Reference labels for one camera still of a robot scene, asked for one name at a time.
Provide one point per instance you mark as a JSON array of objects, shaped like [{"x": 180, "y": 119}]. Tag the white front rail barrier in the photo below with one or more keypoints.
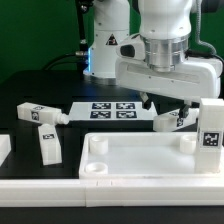
[{"x": 117, "y": 192}]

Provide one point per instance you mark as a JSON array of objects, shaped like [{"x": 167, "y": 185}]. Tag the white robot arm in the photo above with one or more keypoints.
[{"x": 156, "y": 61}]

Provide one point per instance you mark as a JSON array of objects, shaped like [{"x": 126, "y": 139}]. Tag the white desk top tray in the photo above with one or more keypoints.
[{"x": 138, "y": 155}]

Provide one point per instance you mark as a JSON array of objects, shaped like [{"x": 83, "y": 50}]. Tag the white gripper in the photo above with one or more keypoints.
[{"x": 192, "y": 80}]

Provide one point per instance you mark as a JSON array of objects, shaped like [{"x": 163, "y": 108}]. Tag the white marker plate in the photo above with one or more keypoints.
[{"x": 110, "y": 111}]

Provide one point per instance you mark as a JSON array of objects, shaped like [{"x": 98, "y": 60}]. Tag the white left rail block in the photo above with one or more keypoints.
[{"x": 5, "y": 147}]

